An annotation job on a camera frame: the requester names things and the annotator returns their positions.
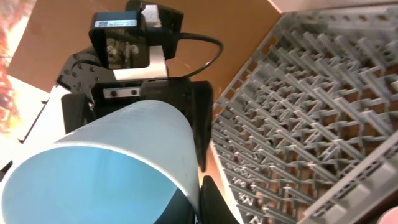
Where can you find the pink cup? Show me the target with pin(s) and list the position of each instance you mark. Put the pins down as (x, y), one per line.
(389, 217)

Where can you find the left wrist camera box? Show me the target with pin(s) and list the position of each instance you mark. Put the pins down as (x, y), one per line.
(136, 43)

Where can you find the blue cup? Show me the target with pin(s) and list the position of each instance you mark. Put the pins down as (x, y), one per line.
(135, 165)

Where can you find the grey plastic dishwasher rack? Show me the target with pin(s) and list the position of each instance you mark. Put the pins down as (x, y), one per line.
(306, 132)

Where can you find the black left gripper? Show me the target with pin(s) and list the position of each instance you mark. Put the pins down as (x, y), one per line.
(94, 92)

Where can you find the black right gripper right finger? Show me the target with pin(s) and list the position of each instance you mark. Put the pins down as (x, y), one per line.
(213, 208)

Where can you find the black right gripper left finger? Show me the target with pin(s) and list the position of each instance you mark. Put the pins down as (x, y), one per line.
(5, 169)

